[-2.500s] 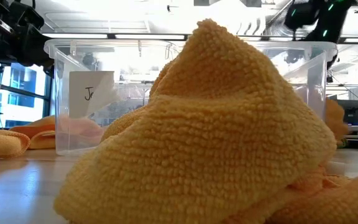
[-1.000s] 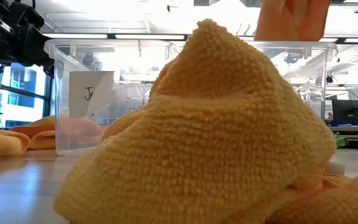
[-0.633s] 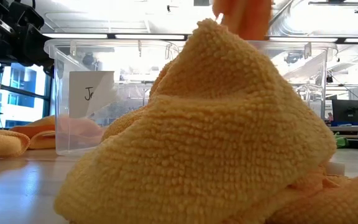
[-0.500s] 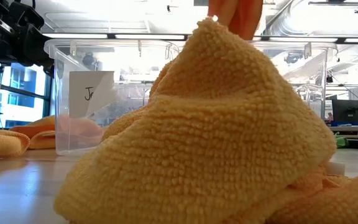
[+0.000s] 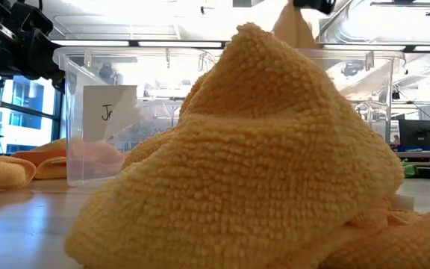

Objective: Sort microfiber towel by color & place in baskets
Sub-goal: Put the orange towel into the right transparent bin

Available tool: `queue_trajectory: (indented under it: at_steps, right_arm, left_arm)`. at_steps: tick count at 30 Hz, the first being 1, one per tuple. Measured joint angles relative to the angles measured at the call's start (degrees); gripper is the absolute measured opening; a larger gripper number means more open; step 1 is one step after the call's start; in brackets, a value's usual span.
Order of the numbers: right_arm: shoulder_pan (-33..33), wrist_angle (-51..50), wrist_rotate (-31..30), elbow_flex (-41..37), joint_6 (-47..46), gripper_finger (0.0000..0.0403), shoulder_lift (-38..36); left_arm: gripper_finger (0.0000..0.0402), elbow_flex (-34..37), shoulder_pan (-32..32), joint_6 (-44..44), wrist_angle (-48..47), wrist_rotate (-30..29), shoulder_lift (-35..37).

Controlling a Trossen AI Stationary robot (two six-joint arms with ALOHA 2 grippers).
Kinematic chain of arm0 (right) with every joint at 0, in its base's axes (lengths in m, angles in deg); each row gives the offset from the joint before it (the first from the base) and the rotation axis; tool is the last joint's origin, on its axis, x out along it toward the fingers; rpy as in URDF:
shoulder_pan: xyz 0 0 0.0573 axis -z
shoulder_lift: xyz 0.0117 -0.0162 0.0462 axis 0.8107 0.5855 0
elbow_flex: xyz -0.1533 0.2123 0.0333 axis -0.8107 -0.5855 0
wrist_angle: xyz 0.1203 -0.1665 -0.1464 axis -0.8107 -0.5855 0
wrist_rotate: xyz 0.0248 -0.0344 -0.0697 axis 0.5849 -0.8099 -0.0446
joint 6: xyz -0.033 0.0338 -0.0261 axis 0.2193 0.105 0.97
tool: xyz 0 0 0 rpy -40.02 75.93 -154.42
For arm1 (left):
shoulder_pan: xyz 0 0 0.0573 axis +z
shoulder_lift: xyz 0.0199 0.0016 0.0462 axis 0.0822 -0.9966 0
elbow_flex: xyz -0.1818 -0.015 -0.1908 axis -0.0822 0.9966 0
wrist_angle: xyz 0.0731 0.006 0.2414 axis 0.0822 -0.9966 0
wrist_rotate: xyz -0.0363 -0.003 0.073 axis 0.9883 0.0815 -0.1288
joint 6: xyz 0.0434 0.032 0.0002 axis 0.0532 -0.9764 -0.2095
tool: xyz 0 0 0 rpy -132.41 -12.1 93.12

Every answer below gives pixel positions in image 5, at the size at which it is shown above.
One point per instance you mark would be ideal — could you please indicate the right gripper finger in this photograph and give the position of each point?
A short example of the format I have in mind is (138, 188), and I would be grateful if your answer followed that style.
(314, 4)

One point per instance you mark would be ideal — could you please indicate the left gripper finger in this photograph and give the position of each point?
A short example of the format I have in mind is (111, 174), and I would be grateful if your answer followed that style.
(32, 20)
(41, 56)

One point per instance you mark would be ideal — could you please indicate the orange microfiber towel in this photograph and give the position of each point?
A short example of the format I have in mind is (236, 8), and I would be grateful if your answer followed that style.
(95, 153)
(293, 30)
(2, 172)
(47, 168)
(260, 168)

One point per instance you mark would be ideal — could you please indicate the green microfiber towel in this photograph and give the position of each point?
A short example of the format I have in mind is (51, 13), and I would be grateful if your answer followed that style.
(410, 170)

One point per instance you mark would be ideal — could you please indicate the ceiling light fixture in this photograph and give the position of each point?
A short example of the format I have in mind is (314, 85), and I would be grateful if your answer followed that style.
(368, 48)
(95, 43)

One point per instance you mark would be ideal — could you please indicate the white paper label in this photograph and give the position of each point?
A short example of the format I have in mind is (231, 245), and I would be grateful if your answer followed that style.
(99, 112)

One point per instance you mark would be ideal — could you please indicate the clear plastic bin with label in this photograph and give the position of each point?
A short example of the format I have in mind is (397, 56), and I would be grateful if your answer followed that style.
(151, 67)

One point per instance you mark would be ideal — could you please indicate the person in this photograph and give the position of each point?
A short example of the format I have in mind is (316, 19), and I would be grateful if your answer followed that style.
(396, 141)

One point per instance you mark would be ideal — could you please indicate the black computer monitor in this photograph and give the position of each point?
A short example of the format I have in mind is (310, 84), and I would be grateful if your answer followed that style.
(416, 132)

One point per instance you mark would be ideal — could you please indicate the white distant table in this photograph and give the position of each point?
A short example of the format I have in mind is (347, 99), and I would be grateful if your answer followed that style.
(424, 154)

